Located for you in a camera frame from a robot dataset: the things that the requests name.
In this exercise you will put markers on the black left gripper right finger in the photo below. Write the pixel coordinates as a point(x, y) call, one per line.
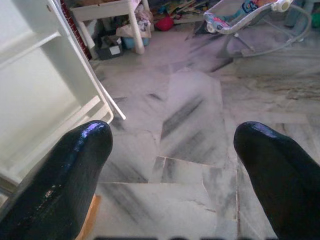
point(285, 180)

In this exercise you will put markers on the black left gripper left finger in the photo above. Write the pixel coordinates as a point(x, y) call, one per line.
point(55, 180)

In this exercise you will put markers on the white fridge door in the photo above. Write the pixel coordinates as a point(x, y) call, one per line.
point(37, 82)

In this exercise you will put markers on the orange wooden board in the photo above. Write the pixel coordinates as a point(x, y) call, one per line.
point(91, 217)

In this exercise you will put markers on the black box with white label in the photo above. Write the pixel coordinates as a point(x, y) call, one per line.
point(110, 51)

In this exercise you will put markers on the red lattice mat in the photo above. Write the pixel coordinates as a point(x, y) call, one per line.
point(75, 32)

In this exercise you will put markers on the blue plastic bin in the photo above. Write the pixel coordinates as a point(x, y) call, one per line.
point(128, 42)

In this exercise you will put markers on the grey baby bouncer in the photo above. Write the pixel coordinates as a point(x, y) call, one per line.
point(232, 17)

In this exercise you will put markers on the white table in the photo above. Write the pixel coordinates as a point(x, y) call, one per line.
point(105, 8)

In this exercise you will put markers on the patterned cloth bundle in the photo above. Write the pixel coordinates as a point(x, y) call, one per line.
point(143, 20)

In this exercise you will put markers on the pile of colourful toys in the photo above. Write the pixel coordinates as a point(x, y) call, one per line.
point(180, 8)

